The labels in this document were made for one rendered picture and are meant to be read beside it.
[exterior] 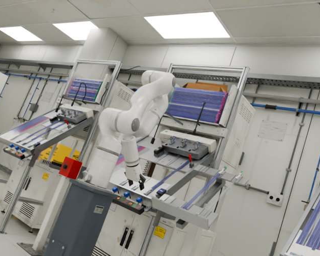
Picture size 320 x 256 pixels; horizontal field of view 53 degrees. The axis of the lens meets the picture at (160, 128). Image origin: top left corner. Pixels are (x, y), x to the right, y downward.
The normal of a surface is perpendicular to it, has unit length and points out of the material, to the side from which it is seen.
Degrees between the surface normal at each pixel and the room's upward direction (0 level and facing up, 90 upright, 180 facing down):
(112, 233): 90
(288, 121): 90
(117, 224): 90
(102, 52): 90
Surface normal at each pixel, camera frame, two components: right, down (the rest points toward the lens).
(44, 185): -0.55, -0.34
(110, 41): 0.76, 0.16
